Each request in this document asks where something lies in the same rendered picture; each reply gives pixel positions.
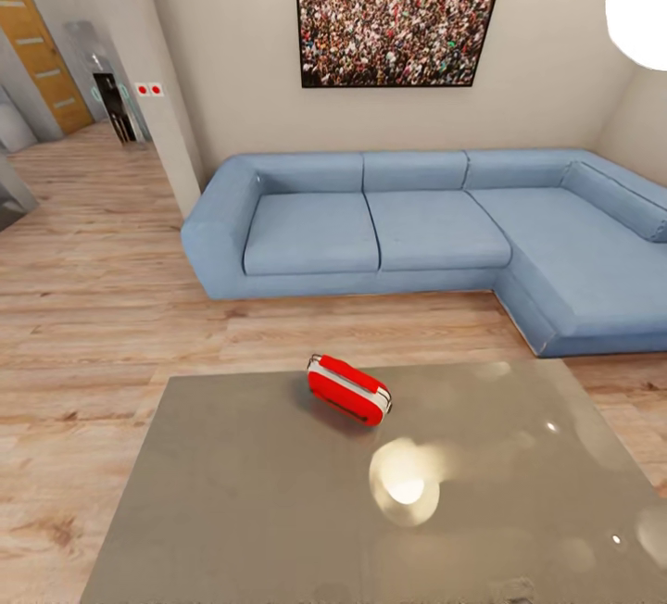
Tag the door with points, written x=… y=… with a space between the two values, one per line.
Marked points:
x=29 y=37

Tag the picture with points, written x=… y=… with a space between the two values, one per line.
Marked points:
x=391 y=43

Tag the sofa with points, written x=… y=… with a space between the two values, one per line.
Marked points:
x=573 y=245

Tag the radio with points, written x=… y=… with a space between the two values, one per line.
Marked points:
x=349 y=390

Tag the standing mirror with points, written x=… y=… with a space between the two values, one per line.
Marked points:
x=106 y=84

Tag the coffee table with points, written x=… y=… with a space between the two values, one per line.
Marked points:
x=249 y=489

